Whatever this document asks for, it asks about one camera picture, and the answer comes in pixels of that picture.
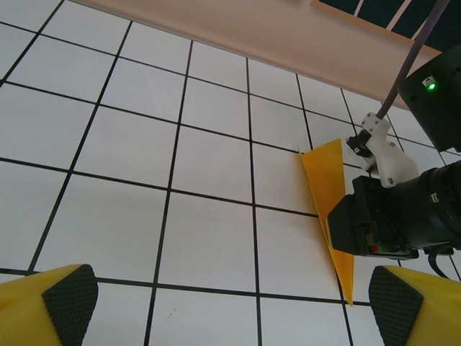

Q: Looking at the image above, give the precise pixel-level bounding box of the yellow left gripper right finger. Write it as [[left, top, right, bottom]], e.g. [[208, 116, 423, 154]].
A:
[[369, 265, 461, 346]]

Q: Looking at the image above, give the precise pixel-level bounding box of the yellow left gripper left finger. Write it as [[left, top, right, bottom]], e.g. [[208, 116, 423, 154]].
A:
[[0, 264, 99, 346]]

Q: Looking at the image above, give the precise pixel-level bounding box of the yellow paper sheet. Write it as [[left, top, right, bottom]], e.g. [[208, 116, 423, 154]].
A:
[[297, 138, 357, 308]]

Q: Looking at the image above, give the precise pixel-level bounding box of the thin black right gripper wire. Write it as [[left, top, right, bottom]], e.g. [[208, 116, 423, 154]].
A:
[[426, 247, 455, 279]]

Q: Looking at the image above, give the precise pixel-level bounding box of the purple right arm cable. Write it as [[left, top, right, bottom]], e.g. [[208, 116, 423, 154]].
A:
[[377, 0, 452, 120]]

